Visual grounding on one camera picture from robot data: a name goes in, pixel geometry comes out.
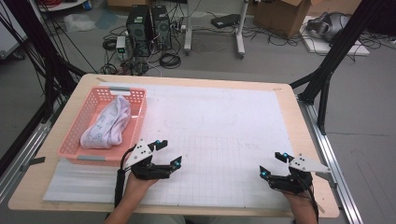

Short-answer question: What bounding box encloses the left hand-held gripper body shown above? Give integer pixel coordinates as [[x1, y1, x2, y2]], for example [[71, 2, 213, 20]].
[[125, 139, 171, 181]]

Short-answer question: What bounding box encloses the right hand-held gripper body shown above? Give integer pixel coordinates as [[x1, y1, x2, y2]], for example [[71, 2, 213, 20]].
[[267, 153, 332, 196]]

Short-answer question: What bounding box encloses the lilac printed towel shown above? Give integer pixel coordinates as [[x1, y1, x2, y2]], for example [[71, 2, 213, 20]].
[[79, 94, 133, 149]]

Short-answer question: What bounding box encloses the pink plastic basket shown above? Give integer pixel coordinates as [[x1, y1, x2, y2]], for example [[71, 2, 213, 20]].
[[57, 86, 148, 167]]

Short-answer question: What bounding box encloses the person's right hand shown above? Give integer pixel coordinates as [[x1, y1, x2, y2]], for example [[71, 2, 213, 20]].
[[281, 189, 318, 217]]

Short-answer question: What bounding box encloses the person's left hand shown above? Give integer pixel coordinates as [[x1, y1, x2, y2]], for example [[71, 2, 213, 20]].
[[124, 172, 160, 202]]

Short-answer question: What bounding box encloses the white foam mat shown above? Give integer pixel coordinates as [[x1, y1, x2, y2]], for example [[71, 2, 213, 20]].
[[99, 81, 311, 211]]

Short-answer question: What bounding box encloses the grey ribbed foam sheet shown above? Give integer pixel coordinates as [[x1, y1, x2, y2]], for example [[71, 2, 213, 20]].
[[42, 158, 120, 203]]

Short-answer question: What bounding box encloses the person's grey clothing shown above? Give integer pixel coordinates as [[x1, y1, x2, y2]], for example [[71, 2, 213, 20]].
[[132, 214, 295, 224]]

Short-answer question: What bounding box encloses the small white device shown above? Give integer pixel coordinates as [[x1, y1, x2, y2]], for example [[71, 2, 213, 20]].
[[115, 35, 127, 60]]

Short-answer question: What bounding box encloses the white floor board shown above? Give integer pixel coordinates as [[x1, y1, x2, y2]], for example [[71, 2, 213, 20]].
[[299, 15, 371, 57]]

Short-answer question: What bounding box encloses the black computer tower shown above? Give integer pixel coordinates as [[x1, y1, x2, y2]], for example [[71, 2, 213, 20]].
[[150, 5, 173, 50], [125, 4, 153, 59]]

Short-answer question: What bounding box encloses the white metal stand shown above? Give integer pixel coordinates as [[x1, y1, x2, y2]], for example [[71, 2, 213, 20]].
[[183, 0, 250, 60]]

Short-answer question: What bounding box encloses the white power strip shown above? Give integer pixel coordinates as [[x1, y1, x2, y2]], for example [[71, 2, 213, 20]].
[[169, 22, 188, 32]]

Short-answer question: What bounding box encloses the grey bag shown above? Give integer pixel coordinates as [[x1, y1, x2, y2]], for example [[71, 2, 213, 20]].
[[306, 11, 351, 43]]

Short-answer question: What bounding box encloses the black flat box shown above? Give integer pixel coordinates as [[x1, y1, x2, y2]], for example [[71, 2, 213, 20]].
[[210, 13, 241, 29]]

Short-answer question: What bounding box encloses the open cardboard box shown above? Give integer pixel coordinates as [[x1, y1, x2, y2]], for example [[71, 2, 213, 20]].
[[253, 0, 312, 39]]

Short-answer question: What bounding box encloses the clear plastic bag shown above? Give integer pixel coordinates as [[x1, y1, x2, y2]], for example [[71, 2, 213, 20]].
[[64, 13, 96, 32]]

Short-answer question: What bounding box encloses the flat cardboard box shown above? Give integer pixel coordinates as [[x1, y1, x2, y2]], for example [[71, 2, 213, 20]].
[[307, 0, 363, 17]]

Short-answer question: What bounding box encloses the white round table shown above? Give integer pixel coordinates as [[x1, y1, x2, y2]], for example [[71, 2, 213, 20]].
[[36, 0, 88, 13]]

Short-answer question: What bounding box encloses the white cabinet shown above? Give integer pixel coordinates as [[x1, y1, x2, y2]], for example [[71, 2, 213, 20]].
[[0, 6, 27, 60]]

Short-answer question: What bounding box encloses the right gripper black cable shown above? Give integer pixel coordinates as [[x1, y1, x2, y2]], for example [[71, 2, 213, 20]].
[[306, 183, 320, 223]]

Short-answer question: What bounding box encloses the grey metal bracket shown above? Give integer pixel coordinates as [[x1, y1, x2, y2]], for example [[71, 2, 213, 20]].
[[20, 156, 46, 172], [315, 170, 338, 189]]

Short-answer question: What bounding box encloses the aluminium rail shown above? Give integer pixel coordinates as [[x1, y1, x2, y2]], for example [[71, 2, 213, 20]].
[[297, 92, 364, 224], [0, 102, 60, 203]]

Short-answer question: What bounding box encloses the coil of black cable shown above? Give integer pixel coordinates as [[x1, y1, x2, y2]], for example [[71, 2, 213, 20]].
[[159, 52, 182, 70]]

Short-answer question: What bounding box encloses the black metal frame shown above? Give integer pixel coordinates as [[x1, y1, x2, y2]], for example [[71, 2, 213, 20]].
[[0, 0, 88, 175], [289, 0, 389, 135]]

